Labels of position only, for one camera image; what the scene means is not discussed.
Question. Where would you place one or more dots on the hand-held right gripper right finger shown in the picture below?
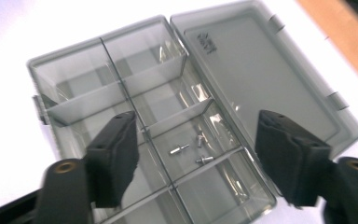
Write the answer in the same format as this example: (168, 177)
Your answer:
(292, 155)

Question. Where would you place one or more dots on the small silver screw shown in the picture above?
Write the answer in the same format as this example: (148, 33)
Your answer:
(178, 150)
(200, 140)
(204, 160)

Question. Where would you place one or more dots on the wooden table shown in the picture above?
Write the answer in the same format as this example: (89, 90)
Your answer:
(348, 40)

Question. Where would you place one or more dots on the grey transparent compartment box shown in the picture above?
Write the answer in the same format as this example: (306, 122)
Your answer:
(254, 74)

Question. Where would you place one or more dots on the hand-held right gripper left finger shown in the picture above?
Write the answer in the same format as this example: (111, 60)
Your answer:
(113, 158)

